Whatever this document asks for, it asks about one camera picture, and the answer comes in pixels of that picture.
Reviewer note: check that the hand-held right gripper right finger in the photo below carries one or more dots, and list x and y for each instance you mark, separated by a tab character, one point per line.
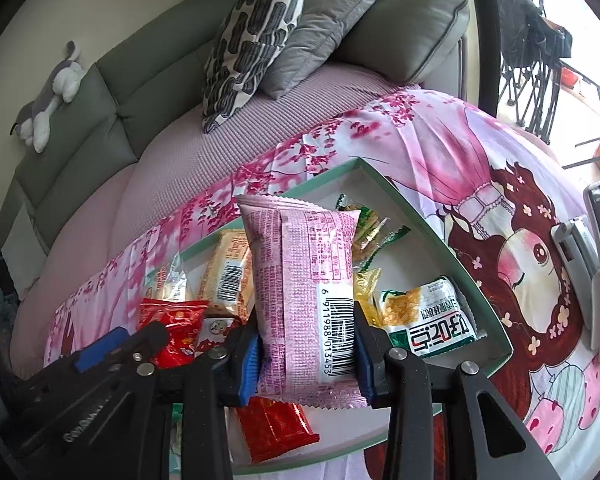
365	360

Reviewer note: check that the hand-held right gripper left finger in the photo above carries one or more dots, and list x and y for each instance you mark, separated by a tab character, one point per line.
250	365

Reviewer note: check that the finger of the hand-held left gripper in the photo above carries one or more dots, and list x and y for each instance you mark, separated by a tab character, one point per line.
150	340
100	352

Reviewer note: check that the red flower snack packet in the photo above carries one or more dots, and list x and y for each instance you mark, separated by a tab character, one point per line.
175	327

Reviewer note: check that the red and white snack packet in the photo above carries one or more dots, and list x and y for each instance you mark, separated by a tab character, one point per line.
215	330

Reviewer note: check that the clear bun packet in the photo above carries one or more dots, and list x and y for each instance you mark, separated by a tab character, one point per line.
167	282

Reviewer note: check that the red patterned snack packet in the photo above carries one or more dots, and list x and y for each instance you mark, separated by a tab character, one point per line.
275	430

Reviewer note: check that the white and green snack packet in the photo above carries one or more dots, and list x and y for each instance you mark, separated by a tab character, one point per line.
430	317

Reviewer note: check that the white box with teal rim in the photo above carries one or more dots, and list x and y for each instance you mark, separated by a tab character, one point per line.
410	270

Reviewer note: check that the beige cake packet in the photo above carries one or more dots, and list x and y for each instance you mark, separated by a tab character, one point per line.
230	265

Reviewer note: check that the pink snack packet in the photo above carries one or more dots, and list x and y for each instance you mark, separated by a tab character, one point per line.
300	270

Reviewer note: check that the clear green cookie packet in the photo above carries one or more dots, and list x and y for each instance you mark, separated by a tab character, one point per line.
372	232

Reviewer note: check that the light grey cushion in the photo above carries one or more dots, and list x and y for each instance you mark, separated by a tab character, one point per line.
22	250

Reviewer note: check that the pink sofa cover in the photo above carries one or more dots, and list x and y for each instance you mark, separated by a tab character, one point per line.
180	170

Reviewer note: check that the grey sofa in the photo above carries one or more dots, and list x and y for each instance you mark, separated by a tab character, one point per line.
145	85

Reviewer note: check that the grey and white plush toy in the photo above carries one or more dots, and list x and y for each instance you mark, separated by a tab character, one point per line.
55	90

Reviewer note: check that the black and white patterned pillow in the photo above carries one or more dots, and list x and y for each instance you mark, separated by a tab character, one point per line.
250	45

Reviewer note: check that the grey pillow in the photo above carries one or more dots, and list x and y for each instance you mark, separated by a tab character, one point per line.
315	40

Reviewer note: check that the dark folding chair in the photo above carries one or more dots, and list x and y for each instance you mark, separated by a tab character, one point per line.
525	25

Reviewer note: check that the black window frame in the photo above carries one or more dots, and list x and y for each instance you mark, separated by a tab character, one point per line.
487	35

